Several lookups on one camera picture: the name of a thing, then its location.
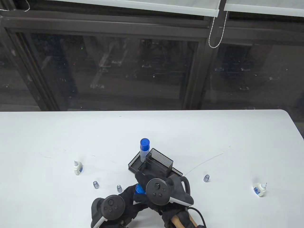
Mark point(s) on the person's left hand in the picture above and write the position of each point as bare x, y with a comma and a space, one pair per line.
131, 209

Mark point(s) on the person's right hand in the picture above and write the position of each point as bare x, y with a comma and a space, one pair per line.
166, 210

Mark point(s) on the blue stationery cap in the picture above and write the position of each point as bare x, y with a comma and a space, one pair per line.
139, 190
144, 143

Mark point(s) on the clear stationery cap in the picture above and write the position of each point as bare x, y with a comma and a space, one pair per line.
95, 185
119, 188
206, 178

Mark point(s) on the tall white bottle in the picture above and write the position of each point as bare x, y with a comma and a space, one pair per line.
144, 156

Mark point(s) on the small white glue bottle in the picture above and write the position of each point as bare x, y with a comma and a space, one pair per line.
258, 190
78, 169

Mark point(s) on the person's right forearm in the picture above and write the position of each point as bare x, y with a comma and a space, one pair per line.
180, 222

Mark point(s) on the black left hand controller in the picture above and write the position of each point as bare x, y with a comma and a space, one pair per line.
112, 206

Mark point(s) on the black hand controller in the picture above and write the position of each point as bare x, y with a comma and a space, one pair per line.
158, 190
112, 206

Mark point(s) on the black right hand controller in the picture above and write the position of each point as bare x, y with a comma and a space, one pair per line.
158, 190

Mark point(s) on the black mesh desk organizer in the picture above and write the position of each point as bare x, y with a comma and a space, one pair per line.
156, 163

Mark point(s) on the white roller blind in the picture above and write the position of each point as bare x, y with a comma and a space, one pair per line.
142, 6
261, 7

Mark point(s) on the dark window frame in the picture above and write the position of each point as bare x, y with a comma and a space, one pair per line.
106, 23

